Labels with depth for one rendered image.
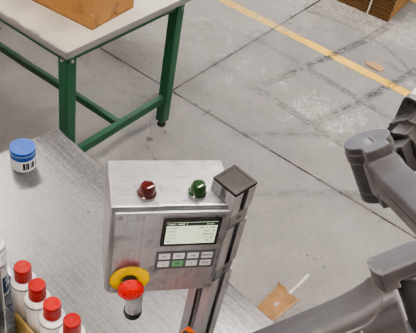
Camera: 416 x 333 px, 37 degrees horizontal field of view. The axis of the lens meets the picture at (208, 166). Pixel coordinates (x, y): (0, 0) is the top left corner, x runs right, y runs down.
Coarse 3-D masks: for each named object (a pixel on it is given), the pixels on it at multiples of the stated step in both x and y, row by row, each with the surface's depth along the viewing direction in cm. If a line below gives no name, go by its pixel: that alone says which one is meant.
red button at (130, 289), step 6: (126, 276) 91; (132, 276) 91; (126, 282) 89; (132, 282) 89; (138, 282) 89; (120, 288) 89; (126, 288) 89; (132, 288) 89; (138, 288) 89; (120, 294) 89; (126, 294) 89; (132, 294) 89; (138, 294) 90; (132, 300) 90
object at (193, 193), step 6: (198, 180) 84; (192, 186) 84; (198, 186) 83; (204, 186) 84; (192, 192) 84; (198, 192) 84; (204, 192) 84; (192, 198) 84; (198, 198) 84; (204, 198) 85
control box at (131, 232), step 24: (120, 168) 87; (144, 168) 87; (168, 168) 88; (192, 168) 89; (216, 168) 90; (120, 192) 83; (168, 192) 85; (120, 216) 82; (144, 216) 82; (168, 216) 83; (192, 216) 84; (216, 216) 85; (120, 240) 85; (144, 240) 86; (120, 264) 89; (144, 264) 90; (216, 264) 93; (144, 288) 94; (168, 288) 95; (192, 288) 96
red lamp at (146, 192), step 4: (148, 180) 83; (140, 184) 83; (144, 184) 82; (148, 184) 82; (152, 184) 82; (140, 188) 82; (144, 188) 82; (148, 188) 82; (152, 188) 82; (140, 192) 82; (144, 192) 82; (148, 192) 82; (152, 192) 82; (140, 196) 83; (144, 196) 82; (148, 196) 82; (152, 196) 83; (144, 200) 83; (148, 200) 83; (152, 200) 83
